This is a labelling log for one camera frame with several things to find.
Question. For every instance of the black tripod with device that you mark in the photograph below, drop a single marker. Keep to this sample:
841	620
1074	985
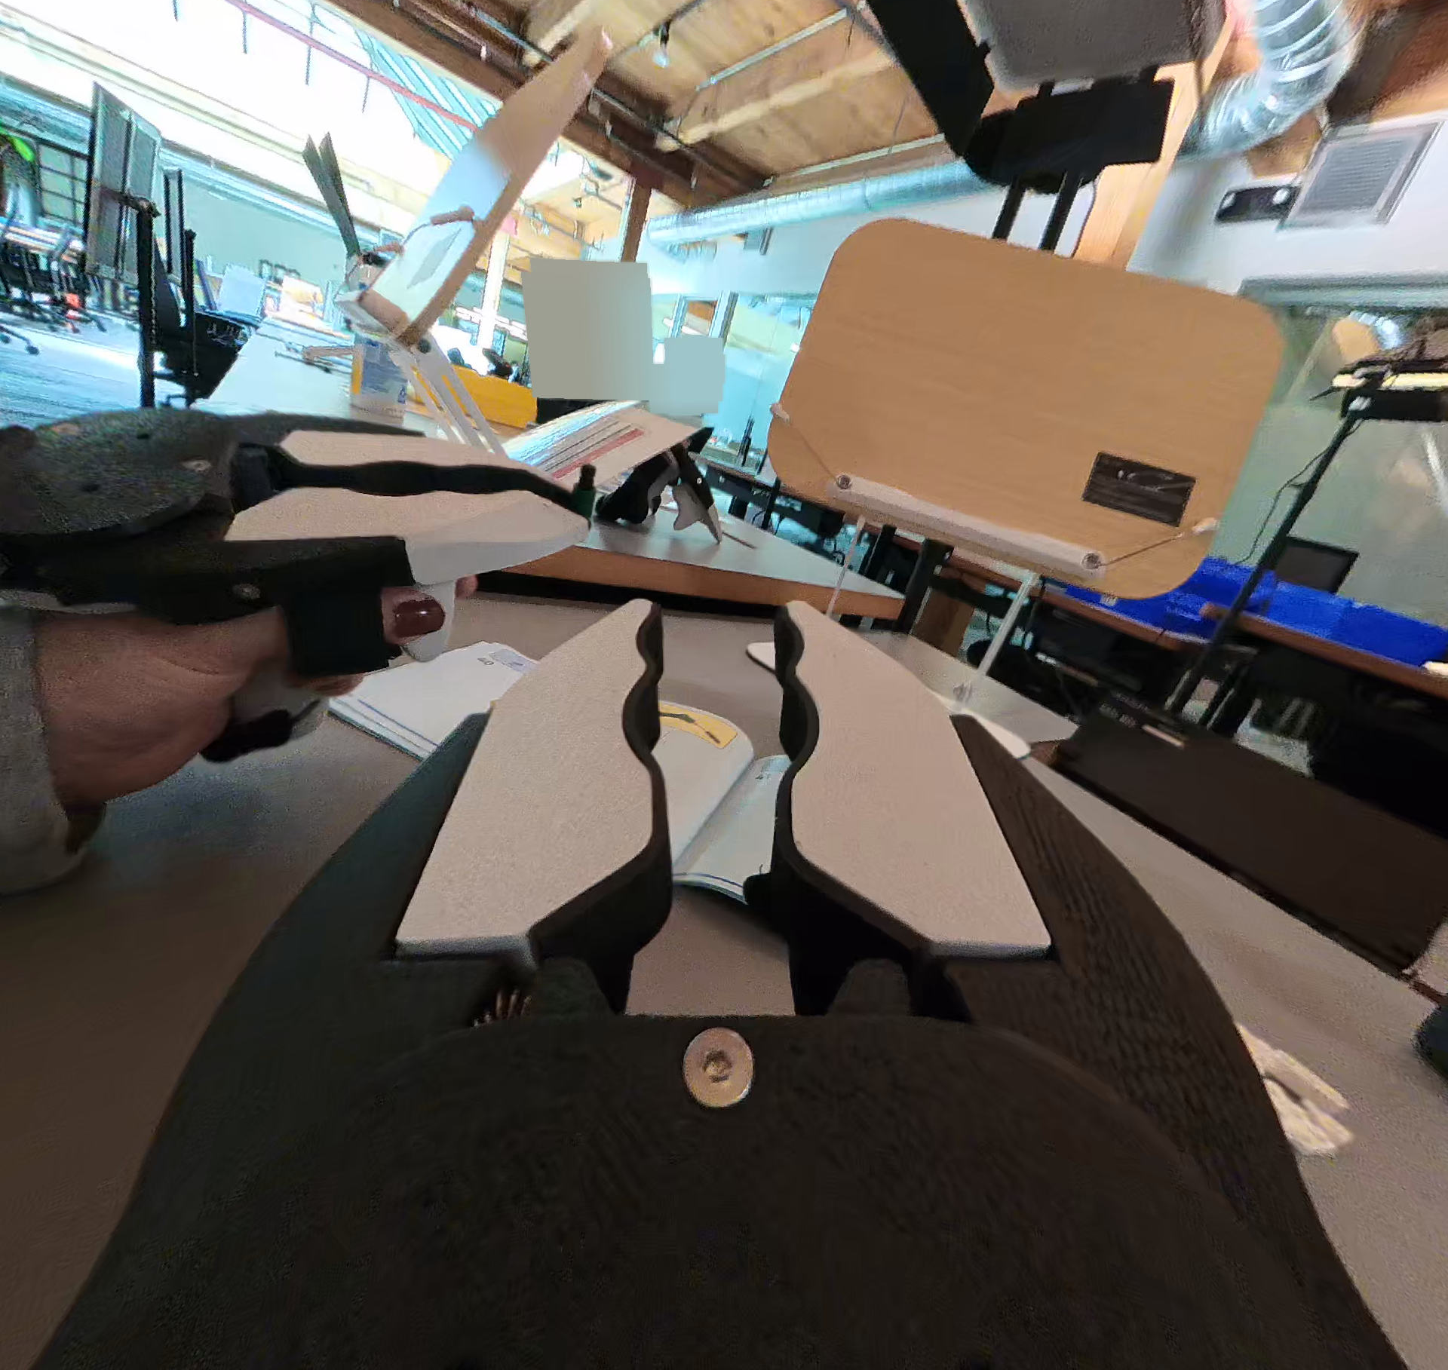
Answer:
1334	462

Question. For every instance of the black folding stand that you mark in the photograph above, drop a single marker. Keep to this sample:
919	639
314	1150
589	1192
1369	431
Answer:
664	486

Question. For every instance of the open instruction booklet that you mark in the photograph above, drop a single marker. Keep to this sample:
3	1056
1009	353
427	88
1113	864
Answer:
713	790

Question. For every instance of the black office chair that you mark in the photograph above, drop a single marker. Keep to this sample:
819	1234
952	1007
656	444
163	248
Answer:
194	329

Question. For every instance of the large silver ventilation duct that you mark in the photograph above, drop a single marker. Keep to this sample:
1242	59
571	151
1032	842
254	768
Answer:
1269	25

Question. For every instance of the grey panel on black mount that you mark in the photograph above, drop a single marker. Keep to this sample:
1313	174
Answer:
1074	0

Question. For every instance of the wooden desk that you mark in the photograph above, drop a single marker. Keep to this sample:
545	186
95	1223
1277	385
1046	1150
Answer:
724	569

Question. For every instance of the dark green lego piece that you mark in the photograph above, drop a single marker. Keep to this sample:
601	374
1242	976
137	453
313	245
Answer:
582	492

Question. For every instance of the person's left forearm grey sleeve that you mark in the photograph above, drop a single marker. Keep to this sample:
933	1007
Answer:
31	781

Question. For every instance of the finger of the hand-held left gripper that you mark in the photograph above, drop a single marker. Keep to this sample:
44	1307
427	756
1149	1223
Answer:
383	449
428	519

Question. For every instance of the row of blue plastic bins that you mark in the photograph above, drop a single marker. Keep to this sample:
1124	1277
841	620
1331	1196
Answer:
1302	608

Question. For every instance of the wooden book stand black label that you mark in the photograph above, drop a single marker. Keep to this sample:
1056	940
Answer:
1014	374

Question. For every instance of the white tub blue label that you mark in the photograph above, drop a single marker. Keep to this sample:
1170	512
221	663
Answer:
377	384

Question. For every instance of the black computer monitor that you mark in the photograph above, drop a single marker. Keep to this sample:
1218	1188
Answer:
122	182

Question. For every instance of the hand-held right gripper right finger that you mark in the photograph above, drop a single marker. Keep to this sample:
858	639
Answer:
905	815

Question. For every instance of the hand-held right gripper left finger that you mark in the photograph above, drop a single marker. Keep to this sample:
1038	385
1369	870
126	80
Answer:
545	790

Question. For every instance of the person's left hand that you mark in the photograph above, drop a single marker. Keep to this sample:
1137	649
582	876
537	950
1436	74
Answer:
144	693

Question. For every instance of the white air vent grille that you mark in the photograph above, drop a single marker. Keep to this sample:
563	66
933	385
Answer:
1359	174

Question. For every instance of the striped instruction booklet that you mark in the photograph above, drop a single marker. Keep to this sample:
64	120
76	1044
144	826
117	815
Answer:
589	432

